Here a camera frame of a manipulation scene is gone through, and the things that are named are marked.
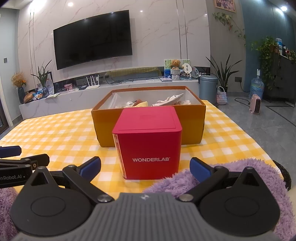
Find hanging vine plant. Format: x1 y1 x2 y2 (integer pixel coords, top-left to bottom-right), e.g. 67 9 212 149
213 11 247 47

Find dark cabinet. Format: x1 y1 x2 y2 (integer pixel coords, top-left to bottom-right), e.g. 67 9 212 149
264 54 296 105

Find yellow checked mat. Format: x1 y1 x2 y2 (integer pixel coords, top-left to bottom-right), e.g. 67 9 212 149
0 100 284 193

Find white cloth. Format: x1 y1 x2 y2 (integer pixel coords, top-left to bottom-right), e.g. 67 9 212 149
151 93 191 106

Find brown bread loaf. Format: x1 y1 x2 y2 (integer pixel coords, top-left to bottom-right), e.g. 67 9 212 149
23 91 36 103

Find white marble TV console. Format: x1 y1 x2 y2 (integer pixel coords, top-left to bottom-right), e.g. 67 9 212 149
19 66 200 120

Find tall leafy potted plant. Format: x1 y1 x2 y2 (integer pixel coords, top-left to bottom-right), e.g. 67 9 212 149
206 54 242 93

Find woven basket bag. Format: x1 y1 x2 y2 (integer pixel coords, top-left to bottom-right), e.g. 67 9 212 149
216 86 228 105

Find pink heater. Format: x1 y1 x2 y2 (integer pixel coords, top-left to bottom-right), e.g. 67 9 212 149
249 94 262 114

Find brown teddy bear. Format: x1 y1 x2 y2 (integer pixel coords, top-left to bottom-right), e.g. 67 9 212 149
170 60 182 80

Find red cube box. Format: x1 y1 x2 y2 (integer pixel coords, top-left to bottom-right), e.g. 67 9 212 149
112 106 183 180

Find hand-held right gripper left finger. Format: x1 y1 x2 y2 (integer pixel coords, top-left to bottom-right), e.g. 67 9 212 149
23 157 115 204

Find green grass potted plant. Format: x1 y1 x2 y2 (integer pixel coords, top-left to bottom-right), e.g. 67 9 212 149
31 60 55 93

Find blue water bottle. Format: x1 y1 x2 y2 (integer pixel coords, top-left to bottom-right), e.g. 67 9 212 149
249 69 265 100

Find vase with dried flowers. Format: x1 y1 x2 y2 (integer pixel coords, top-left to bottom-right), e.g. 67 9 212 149
10 72 27 105

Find black cables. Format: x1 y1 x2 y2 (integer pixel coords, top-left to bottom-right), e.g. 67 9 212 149
105 74 134 84

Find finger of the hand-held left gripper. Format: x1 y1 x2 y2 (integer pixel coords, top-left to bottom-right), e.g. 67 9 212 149
0 146 22 158

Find white router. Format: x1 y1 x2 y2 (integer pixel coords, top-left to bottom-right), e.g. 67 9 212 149
86 74 100 90

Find framed wall picture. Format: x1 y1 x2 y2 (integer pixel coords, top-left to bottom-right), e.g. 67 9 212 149
214 0 237 13

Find purple fluffy rug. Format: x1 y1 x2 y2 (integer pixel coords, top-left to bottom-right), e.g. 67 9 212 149
0 159 296 241

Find bushy pothos plant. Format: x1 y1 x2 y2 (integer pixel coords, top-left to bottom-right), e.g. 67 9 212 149
251 36 281 90

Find orange cardboard box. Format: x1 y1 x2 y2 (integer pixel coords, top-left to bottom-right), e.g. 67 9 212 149
91 86 206 147

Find white paddle fan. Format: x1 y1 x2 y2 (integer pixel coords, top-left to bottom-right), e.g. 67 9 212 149
181 63 192 78

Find grey trash bin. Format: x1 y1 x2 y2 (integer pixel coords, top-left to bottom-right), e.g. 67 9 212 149
199 75 218 105

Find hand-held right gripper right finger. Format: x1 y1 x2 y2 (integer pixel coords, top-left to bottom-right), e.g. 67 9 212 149
177 157 270 202

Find black wall television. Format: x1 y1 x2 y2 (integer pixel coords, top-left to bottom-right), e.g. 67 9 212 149
53 10 133 70

